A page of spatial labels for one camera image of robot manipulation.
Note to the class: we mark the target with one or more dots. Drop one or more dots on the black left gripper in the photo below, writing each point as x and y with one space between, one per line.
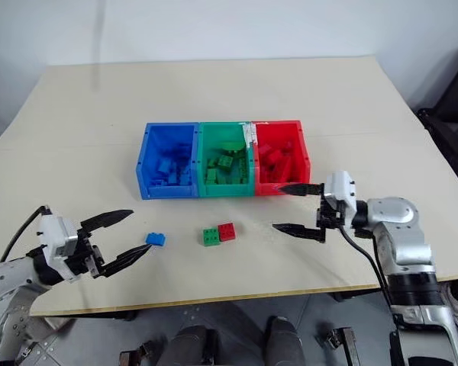
83 256

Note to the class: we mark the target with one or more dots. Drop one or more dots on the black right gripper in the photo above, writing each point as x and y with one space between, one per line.
328 216

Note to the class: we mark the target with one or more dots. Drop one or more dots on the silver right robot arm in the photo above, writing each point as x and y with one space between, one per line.
398 213

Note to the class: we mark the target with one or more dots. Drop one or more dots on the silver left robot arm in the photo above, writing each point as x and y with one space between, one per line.
4 280

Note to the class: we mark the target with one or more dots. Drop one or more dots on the blue toy block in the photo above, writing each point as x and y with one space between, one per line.
165 166
173 178
156 239

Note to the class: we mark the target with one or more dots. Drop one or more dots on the long red toy block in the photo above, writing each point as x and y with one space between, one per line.
282 171

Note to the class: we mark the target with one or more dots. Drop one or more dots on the red plastic bin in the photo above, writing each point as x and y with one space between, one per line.
301 152

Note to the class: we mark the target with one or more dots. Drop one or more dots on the large green toy block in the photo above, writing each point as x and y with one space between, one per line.
242 171

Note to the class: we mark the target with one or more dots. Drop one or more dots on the blue plastic bin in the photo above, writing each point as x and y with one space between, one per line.
152 167

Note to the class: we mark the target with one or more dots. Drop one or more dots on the silver tape strip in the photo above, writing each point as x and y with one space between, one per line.
249 134

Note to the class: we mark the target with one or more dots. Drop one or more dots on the green arch toy block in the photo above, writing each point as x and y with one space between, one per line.
232 145

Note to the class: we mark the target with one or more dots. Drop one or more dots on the green plastic bin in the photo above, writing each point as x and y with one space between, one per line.
205 152

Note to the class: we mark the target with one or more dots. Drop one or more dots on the dark rounded shape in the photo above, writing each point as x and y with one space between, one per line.
192 347
285 341

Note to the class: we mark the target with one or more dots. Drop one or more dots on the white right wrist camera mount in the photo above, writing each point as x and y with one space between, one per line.
341 187

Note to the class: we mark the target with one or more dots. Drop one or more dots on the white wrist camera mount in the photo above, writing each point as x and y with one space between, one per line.
55 232
341 187

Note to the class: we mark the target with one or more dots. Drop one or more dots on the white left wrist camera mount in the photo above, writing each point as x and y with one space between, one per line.
55 232

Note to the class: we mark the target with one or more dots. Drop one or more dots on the black metal floor bracket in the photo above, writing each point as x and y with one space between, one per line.
141 352
339 343

